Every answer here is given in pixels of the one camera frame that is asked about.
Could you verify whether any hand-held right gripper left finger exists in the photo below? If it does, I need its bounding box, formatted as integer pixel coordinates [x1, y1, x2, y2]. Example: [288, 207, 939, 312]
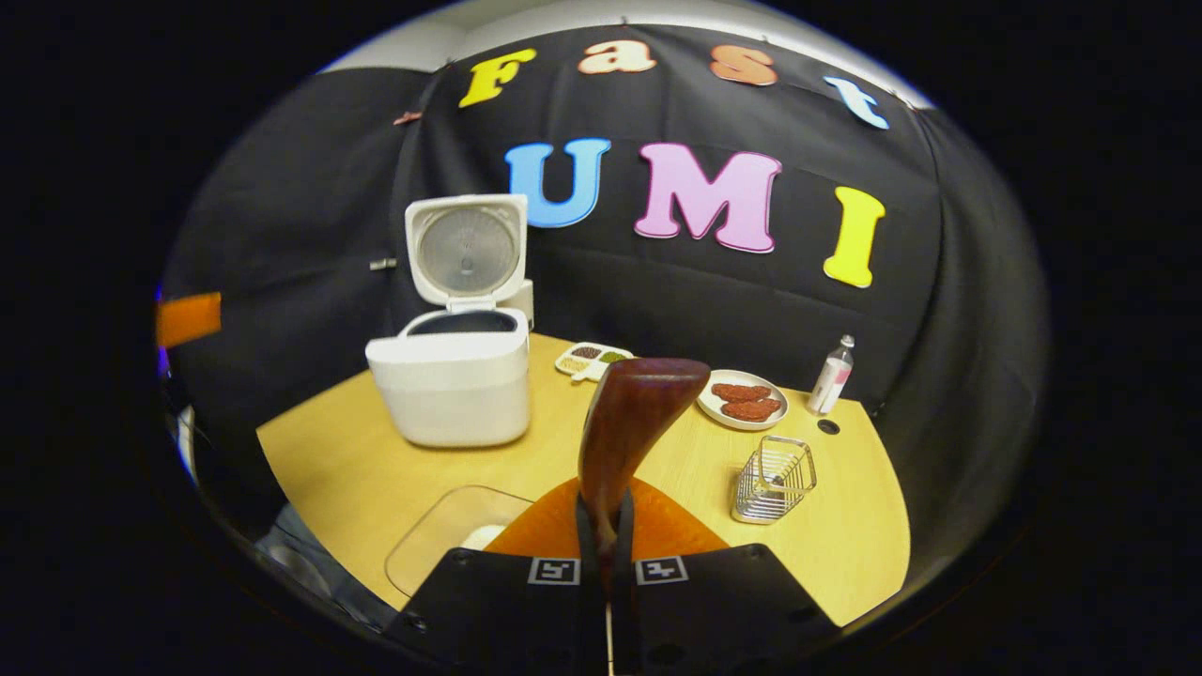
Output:
[385, 477, 609, 676]

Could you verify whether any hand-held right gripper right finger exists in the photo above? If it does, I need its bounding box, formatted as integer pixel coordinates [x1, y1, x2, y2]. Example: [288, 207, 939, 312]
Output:
[609, 477, 841, 676]

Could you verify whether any metal wire chopstick holder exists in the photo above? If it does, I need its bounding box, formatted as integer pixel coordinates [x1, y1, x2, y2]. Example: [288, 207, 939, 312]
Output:
[731, 435, 818, 525]

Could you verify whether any brown wooden spoon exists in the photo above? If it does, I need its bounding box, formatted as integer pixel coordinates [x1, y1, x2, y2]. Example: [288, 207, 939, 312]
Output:
[578, 357, 712, 602]

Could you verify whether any white rice cooker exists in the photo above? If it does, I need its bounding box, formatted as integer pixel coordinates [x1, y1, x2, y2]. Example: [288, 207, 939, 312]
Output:
[365, 194, 533, 449]

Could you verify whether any clear glass container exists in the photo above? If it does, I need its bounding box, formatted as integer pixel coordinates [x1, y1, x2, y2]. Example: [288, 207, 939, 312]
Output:
[385, 485, 536, 599]

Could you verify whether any white round plate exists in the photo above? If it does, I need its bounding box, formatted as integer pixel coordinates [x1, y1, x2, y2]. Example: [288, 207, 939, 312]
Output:
[696, 369, 790, 432]

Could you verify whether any small clear bottle pink label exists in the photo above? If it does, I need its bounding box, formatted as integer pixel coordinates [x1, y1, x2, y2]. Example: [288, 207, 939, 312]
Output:
[808, 335, 856, 417]

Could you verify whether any white divided bean dish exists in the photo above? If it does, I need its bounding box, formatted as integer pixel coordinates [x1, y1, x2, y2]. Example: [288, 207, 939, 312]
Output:
[554, 341, 635, 383]

